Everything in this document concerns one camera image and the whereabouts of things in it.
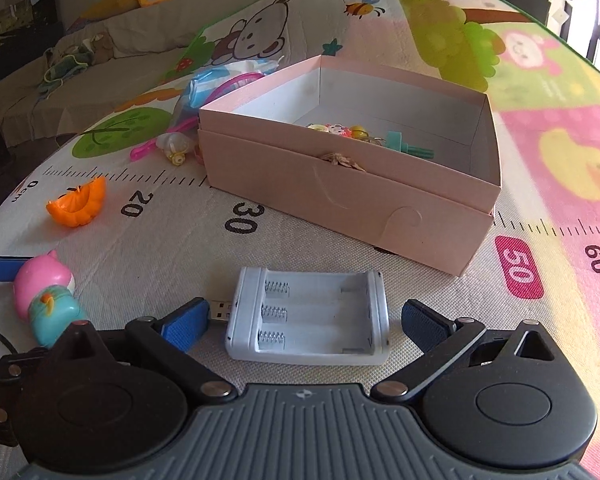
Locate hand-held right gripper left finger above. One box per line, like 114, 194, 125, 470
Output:
50, 296, 238, 403

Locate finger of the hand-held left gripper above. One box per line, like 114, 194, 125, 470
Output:
0, 244, 33, 282
0, 349, 56, 396

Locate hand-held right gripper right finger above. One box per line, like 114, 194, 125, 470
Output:
370, 299, 556, 406

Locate pink and teal toy figure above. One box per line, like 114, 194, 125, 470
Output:
12, 250, 88, 348

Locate white battery charger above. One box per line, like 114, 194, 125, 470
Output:
209, 266, 391, 365

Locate orange plastic toy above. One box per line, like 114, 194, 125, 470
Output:
46, 176, 107, 228

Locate pink cardboard box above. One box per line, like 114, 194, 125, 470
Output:
196, 55, 503, 277

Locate blue snack packet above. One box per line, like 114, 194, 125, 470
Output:
172, 57, 281, 128

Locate pink plastic basket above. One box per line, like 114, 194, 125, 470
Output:
207, 71, 265, 98

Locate cartoon printed play mat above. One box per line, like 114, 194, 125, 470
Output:
0, 0, 600, 480

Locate small yellow toy figure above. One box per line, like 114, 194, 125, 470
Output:
159, 132, 191, 165

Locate magenta plastic piece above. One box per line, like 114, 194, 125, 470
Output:
130, 139, 162, 162

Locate green and blue cloth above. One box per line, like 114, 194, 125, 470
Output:
36, 40, 98, 97

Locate small toys in box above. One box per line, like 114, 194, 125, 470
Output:
307, 121, 378, 147

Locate brown plush toy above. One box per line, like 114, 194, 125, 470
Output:
89, 32, 116, 65

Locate dark cabinet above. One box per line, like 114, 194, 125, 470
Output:
0, 0, 58, 61

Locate grey covered sofa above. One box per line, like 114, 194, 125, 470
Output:
0, 0, 326, 148

